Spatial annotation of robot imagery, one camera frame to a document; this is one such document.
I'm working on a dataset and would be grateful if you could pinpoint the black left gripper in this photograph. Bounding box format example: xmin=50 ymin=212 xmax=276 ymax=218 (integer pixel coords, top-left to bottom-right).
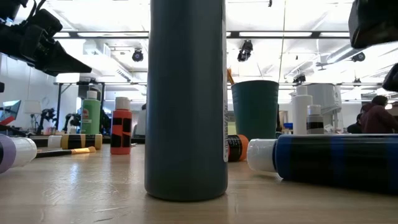
xmin=0 ymin=23 xmax=93 ymax=77

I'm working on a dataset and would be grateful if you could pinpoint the green paint bottle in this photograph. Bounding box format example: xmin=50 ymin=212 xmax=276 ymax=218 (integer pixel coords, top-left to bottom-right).
xmin=80 ymin=90 xmax=102 ymax=135

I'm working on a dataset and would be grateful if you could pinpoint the yellow paint bottle black label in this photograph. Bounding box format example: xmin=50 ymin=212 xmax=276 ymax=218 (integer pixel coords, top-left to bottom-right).
xmin=47 ymin=133 xmax=103 ymax=151

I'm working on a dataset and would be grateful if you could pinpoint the tall dark grey paint bottle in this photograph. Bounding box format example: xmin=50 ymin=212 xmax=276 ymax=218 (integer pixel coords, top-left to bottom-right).
xmin=144 ymin=0 xmax=229 ymax=202

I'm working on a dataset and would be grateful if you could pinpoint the dark green plastic cup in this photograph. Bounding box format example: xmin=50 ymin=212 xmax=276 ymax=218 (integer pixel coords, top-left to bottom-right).
xmin=231 ymin=80 xmax=280 ymax=141

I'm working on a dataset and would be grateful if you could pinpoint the white paint bottle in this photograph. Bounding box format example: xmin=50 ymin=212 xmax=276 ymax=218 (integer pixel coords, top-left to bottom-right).
xmin=292 ymin=85 xmax=313 ymax=135

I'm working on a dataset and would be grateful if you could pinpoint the small grey paint bottle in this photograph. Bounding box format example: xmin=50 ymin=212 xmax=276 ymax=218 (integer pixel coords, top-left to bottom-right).
xmin=306 ymin=105 xmax=325 ymax=135

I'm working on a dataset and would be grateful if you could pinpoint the blue paint bottle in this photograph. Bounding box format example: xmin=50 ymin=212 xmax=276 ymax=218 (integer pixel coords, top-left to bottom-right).
xmin=247 ymin=133 xmax=398 ymax=195

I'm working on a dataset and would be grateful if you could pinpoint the red-orange paint bottle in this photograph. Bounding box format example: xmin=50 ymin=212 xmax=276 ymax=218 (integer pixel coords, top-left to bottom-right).
xmin=110 ymin=96 xmax=133 ymax=156

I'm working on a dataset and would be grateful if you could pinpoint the purple paint bottle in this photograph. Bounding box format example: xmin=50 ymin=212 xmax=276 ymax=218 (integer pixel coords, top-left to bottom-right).
xmin=0 ymin=133 xmax=38 ymax=174

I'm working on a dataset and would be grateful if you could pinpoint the orange paint bottle black label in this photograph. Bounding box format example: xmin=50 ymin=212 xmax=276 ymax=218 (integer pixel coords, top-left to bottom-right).
xmin=228 ymin=134 xmax=249 ymax=162

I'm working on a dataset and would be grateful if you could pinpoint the background computer monitor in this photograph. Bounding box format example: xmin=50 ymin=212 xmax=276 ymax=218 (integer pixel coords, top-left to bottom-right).
xmin=0 ymin=99 xmax=22 ymax=125

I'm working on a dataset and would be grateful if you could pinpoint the person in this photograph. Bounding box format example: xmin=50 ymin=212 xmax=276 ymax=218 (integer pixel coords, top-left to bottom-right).
xmin=360 ymin=95 xmax=398 ymax=134
xmin=99 ymin=108 xmax=112 ymax=135
xmin=347 ymin=113 xmax=364 ymax=134

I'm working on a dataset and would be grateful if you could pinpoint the black paintbrush yellow ferrule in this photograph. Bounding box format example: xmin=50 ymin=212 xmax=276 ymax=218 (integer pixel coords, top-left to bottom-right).
xmin=35 ymin=146 xmax=97 ymax=159

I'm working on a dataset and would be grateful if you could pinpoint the black overhead frame beam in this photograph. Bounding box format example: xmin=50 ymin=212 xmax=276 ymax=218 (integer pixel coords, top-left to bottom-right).
xmin=52 ymin=30 xmax=351 ymax=40

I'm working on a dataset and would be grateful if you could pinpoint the black neighbouring rig frame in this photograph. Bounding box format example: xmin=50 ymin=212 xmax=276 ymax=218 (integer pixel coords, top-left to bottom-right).
xmin=53 ymin=80 xmax=147 ymax=133

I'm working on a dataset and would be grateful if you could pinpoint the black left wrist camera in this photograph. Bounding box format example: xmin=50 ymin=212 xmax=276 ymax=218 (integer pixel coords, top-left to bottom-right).
xmin=26 ymin=8 xmax=63 ymax=34

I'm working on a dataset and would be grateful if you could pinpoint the thin hanging cable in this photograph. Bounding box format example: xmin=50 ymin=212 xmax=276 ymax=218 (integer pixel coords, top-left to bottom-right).
xmin=272 ymin=0 xmax=287 ymax=103

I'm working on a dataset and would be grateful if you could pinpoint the silver slanted ceiling duct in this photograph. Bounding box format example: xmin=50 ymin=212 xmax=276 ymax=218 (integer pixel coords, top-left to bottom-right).
xmin=323 ymin=40 xmax=398 ymax=65

